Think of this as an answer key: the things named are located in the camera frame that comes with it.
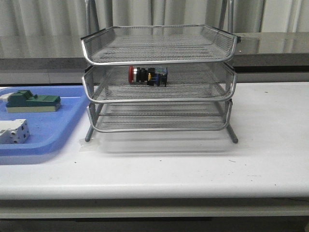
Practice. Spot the mesh tray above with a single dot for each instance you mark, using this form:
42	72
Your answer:
160	116
186	82
126	45

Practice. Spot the green and beige switch block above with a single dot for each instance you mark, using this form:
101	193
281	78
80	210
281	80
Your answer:
24	101

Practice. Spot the blue plastic tray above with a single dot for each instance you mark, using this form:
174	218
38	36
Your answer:
48	130

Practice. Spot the red emergency stop push button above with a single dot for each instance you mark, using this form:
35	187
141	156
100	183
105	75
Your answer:
155	77

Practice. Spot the white curtain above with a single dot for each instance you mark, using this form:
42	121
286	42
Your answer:
68	17

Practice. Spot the grey stone counter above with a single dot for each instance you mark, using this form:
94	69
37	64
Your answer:
58	60

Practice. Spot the white circuit breaker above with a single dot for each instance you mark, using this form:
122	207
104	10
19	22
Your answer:
14	131

